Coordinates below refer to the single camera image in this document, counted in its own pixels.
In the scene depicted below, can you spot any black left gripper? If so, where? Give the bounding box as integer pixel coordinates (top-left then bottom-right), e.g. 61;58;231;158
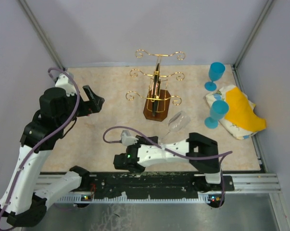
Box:
57;85;104;130

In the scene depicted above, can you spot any clear wine glass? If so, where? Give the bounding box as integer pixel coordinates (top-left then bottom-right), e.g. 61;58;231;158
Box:
158;111;191;146

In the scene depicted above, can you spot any blue wine glass front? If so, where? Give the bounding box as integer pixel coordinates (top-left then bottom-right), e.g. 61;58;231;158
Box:
204;100;229;129

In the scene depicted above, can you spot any blue wine glass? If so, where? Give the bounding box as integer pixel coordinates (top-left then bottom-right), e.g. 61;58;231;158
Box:
204;100;229;129
204;62;226;91

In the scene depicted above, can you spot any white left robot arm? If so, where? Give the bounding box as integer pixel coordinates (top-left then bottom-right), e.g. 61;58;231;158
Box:
0;85;105;228

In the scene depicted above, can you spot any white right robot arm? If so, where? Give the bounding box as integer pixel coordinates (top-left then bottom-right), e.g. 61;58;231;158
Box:
113;130;223;191

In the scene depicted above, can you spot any yellow patterned cloth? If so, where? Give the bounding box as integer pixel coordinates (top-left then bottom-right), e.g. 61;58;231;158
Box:
205;85;266;140

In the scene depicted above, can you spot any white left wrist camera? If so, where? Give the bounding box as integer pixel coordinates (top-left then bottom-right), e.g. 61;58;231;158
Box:
55;74;76;97

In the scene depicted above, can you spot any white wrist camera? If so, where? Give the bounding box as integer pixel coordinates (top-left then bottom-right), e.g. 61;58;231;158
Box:
120;130;138;147
55;74;76;97

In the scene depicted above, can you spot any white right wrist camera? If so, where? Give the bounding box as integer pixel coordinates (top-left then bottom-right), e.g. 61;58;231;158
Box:
120;130;138;147

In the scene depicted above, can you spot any gold wire glass rack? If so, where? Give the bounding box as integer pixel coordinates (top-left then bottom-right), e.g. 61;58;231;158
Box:
125;49;186;122

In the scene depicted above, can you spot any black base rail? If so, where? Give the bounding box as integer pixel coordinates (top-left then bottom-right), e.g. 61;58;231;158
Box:
36;166;280;208

